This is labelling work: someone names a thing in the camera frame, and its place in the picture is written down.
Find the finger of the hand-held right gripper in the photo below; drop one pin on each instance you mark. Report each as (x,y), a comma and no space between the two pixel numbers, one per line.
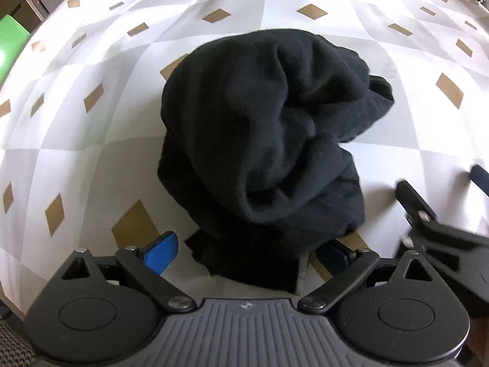
(412,198)
(482,177)

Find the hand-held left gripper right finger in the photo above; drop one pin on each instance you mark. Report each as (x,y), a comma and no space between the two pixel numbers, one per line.
(331,256)

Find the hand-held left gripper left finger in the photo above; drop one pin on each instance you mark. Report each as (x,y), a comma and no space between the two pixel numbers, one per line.
(162,250)

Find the black t-shirt with red print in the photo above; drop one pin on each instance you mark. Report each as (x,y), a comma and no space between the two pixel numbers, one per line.
(267,141)

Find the houndstooth patterned rug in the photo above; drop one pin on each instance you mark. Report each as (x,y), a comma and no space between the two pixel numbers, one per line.
(11,342)

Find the green chair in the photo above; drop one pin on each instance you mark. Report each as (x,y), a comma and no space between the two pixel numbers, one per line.
(9,46)

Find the wooden cabinet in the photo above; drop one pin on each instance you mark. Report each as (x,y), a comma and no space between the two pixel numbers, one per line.
(26,7)

